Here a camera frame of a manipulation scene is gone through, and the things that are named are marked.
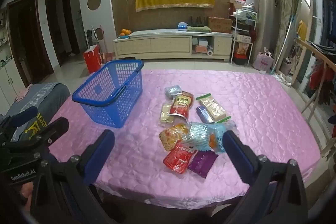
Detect green folded cloth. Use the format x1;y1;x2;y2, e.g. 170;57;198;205
187;26;212;33

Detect silver standing air conditioner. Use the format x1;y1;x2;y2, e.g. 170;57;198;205
252;0;276;56

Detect silver snack packet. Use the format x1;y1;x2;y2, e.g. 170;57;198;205
164;85;183;102

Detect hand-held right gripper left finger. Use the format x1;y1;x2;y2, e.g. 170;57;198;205
31;129;116;224

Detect pink quilted tablecloth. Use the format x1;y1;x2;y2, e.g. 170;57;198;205
46;68;322;210

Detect beige packet with green label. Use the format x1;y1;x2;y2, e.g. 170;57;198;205
196;93;231;123

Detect purple snack packet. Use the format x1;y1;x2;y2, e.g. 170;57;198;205
187;150;219;179

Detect cream television cabinet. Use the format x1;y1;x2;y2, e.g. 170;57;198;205
113;30;233;61

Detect wooden chair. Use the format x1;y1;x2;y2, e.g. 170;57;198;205
294;38;336;161

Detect small blue pack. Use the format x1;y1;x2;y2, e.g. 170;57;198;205
196;105;214;125

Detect red hanging clothes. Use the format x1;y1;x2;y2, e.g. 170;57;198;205
310;61;336;106

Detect light blue mop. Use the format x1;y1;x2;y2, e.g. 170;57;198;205
270;14;296;75

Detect red paper bag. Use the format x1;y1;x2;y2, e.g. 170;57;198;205
83;44;103;75

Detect dark wooden door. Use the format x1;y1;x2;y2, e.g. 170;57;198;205
6;0;54;88
45;0;80;67

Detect white cabinet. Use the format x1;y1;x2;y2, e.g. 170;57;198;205
0;7;27;106

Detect pink bag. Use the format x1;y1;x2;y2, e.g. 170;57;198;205
253;48;275;72

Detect cardboard box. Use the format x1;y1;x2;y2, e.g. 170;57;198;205
208;17;233;33

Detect red packet with white lettering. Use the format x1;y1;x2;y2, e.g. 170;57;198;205
163;141;197;174

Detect white metal rack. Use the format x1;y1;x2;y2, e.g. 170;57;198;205
228;2;256;65

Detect black router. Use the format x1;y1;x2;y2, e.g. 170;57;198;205
189;15;208;28

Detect blue plastic basket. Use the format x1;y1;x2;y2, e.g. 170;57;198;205
72;59;145;128

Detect pink cloth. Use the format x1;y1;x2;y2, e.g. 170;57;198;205
15;88;30;103

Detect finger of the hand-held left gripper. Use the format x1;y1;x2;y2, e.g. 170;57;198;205
0;106;38;135
3;117;69;153

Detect orange snack pouch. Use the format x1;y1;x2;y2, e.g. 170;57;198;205
159;123;189;152

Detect pale yellow snack packet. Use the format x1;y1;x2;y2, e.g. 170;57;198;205
158;102;175;127

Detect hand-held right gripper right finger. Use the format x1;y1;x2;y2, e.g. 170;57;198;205
222;130;309;224

